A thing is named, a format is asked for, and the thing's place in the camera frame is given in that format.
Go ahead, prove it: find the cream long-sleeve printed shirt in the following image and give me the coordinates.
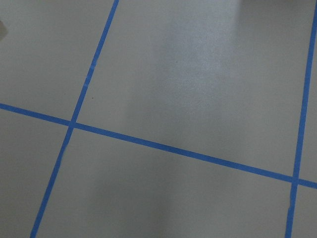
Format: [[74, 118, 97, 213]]
[[0, 20, 8, 40]]

